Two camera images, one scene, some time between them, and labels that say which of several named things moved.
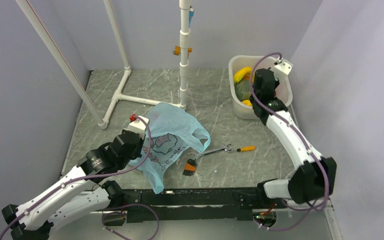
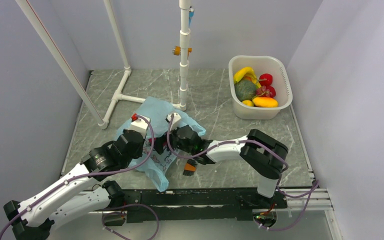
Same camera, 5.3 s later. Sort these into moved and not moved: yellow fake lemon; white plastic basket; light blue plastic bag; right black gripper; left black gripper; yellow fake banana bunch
Moved: right black gripper; light blue plastic bag
Not moved: left black gripper; white plastic basket; yellow fake lemon; yellow fake banana bunch
